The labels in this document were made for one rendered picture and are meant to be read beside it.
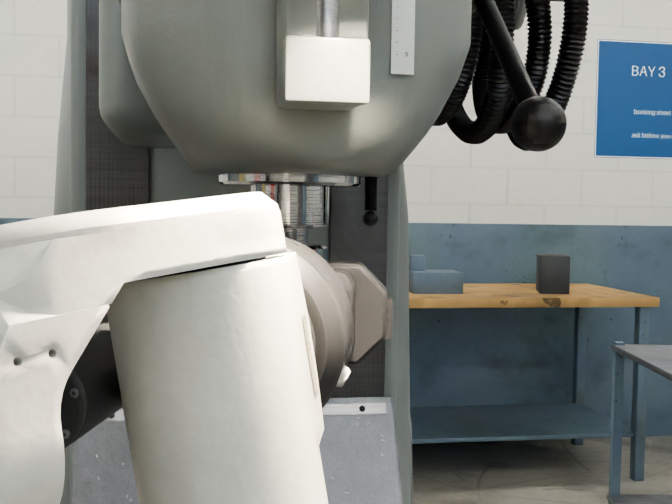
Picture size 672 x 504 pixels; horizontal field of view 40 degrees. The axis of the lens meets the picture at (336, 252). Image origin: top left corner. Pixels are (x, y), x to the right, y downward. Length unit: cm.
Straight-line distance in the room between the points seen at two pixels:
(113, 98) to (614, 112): 481
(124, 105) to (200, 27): 19
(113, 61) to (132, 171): 27
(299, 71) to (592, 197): 489
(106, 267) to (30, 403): 4
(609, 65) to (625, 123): 33
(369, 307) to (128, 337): 21
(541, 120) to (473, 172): 453
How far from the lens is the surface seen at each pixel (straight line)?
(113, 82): 65
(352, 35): 43
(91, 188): 92
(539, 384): 524
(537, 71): 82
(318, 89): 42
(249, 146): 47
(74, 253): 26
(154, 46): 48
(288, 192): 53
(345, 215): 93
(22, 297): 26
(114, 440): 93
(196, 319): 29
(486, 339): 509
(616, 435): 331
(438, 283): 430
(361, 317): 50
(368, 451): 94
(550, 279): 448
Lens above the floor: 129
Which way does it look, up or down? 3 degrees down
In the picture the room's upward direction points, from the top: 1 degrees clockwise
